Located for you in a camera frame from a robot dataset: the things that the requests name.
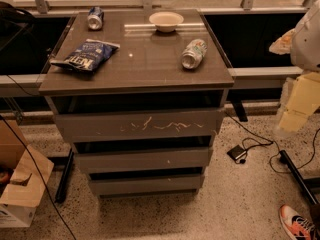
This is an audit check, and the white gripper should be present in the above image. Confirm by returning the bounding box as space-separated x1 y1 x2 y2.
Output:
275 72 320 134

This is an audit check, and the grey drawer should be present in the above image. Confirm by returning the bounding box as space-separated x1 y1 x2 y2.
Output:
76 147 212 174
55 109 224 143
89 174 204 196

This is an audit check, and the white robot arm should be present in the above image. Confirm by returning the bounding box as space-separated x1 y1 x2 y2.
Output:
269 0 320 138

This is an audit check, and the grey bottom drawer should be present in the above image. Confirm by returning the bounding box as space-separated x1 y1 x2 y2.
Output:
89 174 204 196

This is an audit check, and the grey drawer cabinet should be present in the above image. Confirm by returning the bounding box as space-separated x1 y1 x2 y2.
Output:
39 10 234 185

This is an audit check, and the grey top drawer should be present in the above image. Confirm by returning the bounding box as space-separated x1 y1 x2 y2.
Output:
55 109 224 143

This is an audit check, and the black bar right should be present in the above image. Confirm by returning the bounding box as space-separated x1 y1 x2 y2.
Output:
280 150 320 205

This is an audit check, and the black power adapter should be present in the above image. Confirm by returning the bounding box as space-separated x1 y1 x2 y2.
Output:
227 145 246 161

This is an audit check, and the metal window railing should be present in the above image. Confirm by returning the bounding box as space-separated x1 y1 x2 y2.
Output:
0 0 320 98

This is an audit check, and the orange white sneaker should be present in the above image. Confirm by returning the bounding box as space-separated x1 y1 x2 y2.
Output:
279 205 320 240

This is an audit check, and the white paper bowl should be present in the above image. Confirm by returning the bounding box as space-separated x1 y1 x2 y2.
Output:
149 12 184 33

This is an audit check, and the blue chip bag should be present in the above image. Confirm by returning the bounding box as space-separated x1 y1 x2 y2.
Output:
50 39 120 73

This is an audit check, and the blue soda can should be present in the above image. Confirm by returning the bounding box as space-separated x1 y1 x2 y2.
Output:
87 6 104 30

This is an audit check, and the black metal floor bar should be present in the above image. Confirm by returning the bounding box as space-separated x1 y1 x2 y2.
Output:
55 150 74 203

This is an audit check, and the black bag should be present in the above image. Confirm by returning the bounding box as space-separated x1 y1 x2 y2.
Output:
0 2 36 53

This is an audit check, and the brown cardboard box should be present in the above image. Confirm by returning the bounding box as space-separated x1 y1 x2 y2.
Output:
0 120 54 228

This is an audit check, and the black floor cable left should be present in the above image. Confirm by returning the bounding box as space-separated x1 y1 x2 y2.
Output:
0 114 78 240

